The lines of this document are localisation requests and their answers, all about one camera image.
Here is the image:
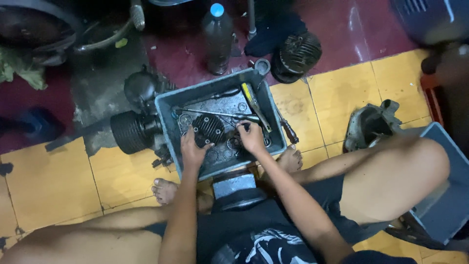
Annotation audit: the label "long metal socket driver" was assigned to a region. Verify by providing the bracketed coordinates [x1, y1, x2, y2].
[171, 106, 261, 124]

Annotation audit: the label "yellow handled tool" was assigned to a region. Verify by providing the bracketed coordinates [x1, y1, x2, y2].
[241, 82, 274, 133]

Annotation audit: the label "grey plastic crate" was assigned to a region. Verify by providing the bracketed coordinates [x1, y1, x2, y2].
[410, 122, 469, 245]

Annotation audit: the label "black shorts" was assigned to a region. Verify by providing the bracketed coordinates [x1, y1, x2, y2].
[145, 173, 391, 257]

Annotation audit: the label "wooden handled screwdriver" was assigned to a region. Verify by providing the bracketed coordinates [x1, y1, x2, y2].
[276, 109, 300, 144]

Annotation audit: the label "grey low stool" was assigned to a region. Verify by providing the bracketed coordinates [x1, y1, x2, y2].
[212, 172, 257, 201]

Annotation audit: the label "black motorcycle wheel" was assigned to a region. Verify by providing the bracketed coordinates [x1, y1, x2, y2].
[0, 0, 84, 67]

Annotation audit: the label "person's leg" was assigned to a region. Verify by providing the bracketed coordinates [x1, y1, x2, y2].
[0, 178, 215, 264]
[258, 135, 451, 225]

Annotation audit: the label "green rag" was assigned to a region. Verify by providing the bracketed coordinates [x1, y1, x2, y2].
[0, 47, 48, 91]

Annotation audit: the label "grey plastic tray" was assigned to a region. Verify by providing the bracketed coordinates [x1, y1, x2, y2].
[155, 68, 288, 181]

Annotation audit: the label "metal stand rod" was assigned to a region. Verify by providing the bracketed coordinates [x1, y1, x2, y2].
[246, 0, 258, 42]

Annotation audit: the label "grey metal engine cover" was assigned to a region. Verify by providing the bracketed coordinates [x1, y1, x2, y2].
[343, 99, 404, 153]

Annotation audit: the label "black handled tool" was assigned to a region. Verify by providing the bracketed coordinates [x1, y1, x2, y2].
[180, 87, 241, 108]

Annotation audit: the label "red plastic crate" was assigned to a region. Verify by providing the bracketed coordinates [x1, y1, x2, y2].
[420, 73, 445, 127]

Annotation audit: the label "black engine block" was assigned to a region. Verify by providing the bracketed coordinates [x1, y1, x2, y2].
[110, 65, 177, 168]

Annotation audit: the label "blue plastic object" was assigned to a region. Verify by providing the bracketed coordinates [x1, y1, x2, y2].
[14, 106, 66, 143]

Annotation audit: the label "person's right leg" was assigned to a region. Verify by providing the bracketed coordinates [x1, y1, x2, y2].
[258, 135, 451, 225]

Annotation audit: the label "dark blue cloth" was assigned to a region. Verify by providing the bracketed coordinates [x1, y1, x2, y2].
[244, 10, 309, 58]

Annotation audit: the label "person's left leg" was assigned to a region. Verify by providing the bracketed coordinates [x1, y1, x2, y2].
[0, 178, 215, 264]

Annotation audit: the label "black printed shirt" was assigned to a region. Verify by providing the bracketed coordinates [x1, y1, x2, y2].
[209, 227, 418, 264]

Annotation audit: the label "person's right hand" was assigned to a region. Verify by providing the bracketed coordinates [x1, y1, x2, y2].
[235, 120, 268, 157]

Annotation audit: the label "metal footpeg bar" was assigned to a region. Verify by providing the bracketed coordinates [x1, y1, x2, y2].
[74, 0, 146, 53]

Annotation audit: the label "plastic bottle with blue cap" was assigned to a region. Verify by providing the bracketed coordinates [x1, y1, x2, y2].
[202, 3, 234, 76]

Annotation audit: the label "person's left hand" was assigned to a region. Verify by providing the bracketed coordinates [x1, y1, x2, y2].
[181, 125, 215, 171]

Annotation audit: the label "black finned engine cylinder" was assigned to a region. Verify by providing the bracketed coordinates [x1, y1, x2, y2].
[271, 32, 323, 84]

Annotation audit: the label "black finned cylinder head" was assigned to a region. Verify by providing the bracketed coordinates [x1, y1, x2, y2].
[192, 114, 226, 148]

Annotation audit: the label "small grey round cap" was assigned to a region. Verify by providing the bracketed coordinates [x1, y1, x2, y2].
[254, 58, 271, 76]

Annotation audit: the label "blue machine housing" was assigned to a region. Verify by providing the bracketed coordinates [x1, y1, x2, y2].
[390, 0, 469, 47]

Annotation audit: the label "metal ring spanner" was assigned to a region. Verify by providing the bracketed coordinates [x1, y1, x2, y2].
[261, 126, 273, 148]

